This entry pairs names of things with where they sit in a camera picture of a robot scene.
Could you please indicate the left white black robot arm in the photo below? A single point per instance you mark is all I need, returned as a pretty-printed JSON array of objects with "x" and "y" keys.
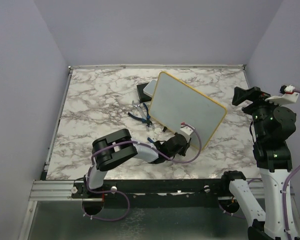
[{"x": 116, "y": 148}]

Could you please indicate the yellow framed whiteboard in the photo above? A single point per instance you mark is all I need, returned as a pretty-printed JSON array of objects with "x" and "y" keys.
[{"x": 175, "y": 102}]

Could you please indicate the black box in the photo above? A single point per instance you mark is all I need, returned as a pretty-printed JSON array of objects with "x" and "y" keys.
[{"x": 143, "y": 98}]

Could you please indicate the aluminium frame rail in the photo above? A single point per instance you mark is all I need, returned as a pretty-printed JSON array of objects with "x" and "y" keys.
[{"x": 50, "y": 190}]

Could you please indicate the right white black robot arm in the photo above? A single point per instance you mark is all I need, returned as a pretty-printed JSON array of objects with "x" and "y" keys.
[{"x": 273, "y": 124}]

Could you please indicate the white flat box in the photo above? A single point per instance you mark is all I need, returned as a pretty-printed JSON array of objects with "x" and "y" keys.
[{"x": 149, "y": 89}]

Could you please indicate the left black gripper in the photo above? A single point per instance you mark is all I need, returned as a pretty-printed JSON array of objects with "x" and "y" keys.
[{"x": 183, "y": 150}]

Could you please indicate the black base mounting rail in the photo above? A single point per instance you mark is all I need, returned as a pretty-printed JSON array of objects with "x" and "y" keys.
[{"x": 162, "y": 193}]

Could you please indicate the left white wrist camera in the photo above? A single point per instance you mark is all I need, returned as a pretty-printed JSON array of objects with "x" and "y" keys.
[{"x": 186, "y": 130}]

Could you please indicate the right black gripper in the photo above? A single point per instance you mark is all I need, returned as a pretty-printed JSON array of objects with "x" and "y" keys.
[{"x": 241, "y": 95}]

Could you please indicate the blue handled pliers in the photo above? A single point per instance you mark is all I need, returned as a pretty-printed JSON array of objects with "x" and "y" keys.
[{"x": 147, "y": 121}]

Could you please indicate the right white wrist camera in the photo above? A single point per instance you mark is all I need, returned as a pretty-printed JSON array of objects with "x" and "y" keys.
[{"x": 287, "y": 96}]

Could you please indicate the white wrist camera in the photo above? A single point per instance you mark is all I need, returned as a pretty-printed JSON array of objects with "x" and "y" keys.
[
  {"x": 186, "y": 130},
  {"x": 287, "y": 96}
]

